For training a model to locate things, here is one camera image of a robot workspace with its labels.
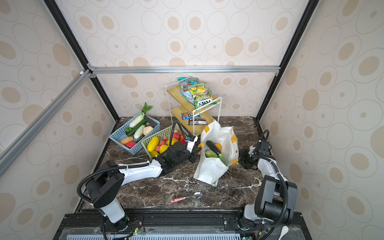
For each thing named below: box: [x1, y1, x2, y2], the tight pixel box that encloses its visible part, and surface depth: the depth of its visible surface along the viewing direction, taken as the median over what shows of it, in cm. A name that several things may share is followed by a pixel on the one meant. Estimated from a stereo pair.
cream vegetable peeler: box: [239, 177, 262, 188], surface depth 88 cm
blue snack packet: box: [181, 112, 201, 121], surface depth 100 cm
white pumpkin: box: [142, 126, 153, 136], surface depth 105 cm
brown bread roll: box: [120, 136, 134, 145], surface depth 102 cm
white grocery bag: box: [193, 119, 239, 187], surface depth 88 cm
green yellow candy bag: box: [189, 83, 213, 109], surface depth 80 cm
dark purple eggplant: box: [206, 140, 224, 157], surface depth 94 cm
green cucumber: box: [127, 119, 147, 137], surface depth 108 cm
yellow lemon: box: [159, 144, 169, 154], surface depth 97 cm
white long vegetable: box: [133, 124, 146, 139], surface depth 108 cm
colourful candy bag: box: [177, 76, 200, 106], surface depth 87 cm
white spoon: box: [278, 225, 289, 240], surface depth 73 cm
